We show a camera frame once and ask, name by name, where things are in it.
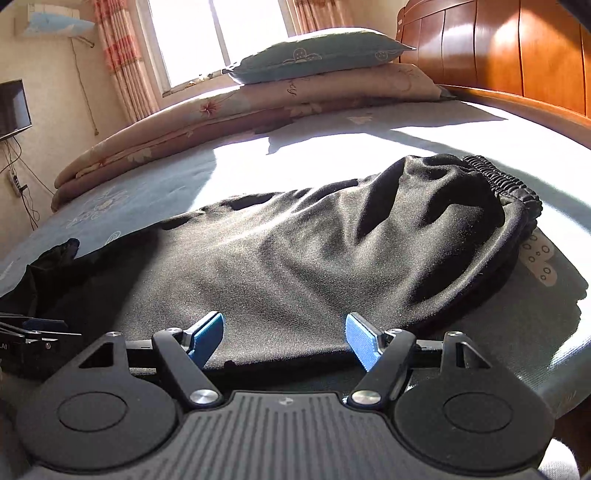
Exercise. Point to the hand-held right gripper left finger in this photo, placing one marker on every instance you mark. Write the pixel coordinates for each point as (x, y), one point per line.
(207, 334)

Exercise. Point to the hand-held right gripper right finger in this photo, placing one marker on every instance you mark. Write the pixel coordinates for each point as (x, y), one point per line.
(362, 341)

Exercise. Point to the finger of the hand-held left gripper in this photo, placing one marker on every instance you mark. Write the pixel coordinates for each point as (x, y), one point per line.
(27, 324)

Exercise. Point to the bed with blue floral sheet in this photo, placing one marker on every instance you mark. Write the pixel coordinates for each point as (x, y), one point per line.
(277, 152)

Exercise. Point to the folded pink floral quilt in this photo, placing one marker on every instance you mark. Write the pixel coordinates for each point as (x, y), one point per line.
(207, 115)

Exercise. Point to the pink patterned curtain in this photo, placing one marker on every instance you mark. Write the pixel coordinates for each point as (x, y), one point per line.
(323, 14)
(124, 60)

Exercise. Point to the blue-green pillow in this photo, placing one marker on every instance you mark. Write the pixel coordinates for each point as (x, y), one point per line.
(323, 53)

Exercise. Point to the window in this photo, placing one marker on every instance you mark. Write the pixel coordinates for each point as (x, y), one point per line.
(207, 37)

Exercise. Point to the wooden headboard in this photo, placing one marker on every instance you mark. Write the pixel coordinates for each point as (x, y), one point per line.
(508, 55)

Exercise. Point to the wall television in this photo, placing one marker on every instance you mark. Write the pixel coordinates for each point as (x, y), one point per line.
(14, 108)

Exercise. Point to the wall air conditioner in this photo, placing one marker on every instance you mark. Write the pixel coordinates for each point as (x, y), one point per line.
(51, 21)

